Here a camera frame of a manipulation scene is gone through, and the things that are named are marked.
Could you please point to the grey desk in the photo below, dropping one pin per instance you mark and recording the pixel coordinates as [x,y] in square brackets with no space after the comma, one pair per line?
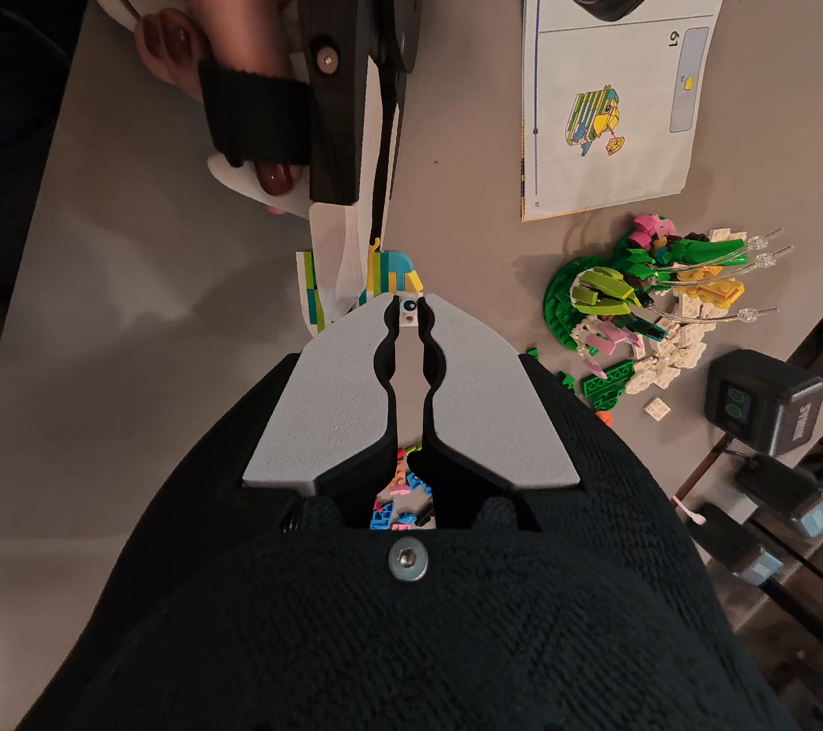
[161,358]

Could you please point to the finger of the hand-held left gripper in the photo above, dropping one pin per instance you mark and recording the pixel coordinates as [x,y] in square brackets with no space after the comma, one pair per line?
[334,255]
[376,133]

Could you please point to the small yellow slope brick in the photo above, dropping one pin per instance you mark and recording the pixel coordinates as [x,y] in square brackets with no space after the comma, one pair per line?
[415,281]

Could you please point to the striped brick fish model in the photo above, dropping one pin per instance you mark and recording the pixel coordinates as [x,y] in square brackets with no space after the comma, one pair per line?
[395,265]

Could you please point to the brick flower model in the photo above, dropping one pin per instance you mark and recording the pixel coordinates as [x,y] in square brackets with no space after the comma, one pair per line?
[598,294]

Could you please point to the small white brick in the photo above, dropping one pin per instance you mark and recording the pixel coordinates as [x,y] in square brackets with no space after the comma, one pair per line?
[408,319]

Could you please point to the brick instruction booklet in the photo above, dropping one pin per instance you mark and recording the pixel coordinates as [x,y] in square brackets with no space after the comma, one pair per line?
[611,165]

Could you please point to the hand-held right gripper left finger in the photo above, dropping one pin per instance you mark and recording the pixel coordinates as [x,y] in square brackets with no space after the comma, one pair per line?
[321,416]

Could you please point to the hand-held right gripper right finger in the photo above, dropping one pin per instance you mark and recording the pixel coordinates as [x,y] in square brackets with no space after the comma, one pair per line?
[495,416]

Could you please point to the pile of white bricks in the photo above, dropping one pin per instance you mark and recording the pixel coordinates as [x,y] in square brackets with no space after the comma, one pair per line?
[675,352]

